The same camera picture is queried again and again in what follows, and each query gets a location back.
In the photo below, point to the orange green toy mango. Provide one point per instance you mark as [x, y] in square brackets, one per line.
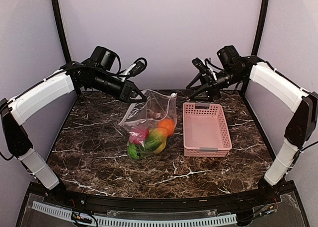
[155, 138]

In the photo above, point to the red toy apple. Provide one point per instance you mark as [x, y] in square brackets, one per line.
[138, 135]

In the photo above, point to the pink perforated plastic basket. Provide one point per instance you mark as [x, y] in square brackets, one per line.
[205, 130]

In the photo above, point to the black frame post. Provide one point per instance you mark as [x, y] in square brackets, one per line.
[260, 27]
[60, 30]

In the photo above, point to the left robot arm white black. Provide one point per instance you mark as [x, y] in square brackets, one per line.
[92, 73]

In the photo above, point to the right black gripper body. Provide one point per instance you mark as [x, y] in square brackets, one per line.
[208, 77]

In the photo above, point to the clear zip top bag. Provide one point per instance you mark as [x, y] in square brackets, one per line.
[147, 114]

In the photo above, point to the yellow toy lemon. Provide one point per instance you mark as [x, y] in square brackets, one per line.
[161, 147]

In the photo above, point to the white slotted cable duct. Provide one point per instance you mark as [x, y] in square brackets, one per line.
[138, 219]

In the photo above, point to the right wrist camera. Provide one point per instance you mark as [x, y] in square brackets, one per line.
[203, 69]

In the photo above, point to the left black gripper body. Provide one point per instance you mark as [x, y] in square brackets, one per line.
[125, 89]

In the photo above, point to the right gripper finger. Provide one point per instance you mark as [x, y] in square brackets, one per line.
[195, 79]
[200, 92]

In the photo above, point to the orange toy fruit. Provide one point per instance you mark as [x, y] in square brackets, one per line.
[168, 124]

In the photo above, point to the green toy cabbage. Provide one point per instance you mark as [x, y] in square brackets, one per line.
[133, 151]

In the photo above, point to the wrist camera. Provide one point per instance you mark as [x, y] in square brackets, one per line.
[136, 68]
[203, 69]

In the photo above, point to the left black frame post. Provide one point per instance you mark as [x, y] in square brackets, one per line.
[60, 30]

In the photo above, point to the right black frame post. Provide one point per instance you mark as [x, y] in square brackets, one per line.
[260, 27]

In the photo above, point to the black front rail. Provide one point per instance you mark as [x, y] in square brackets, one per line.
[244, 203]

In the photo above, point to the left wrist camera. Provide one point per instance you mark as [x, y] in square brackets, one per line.
[136, 68]

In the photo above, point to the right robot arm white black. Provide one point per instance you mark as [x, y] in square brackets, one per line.
[278, 89]

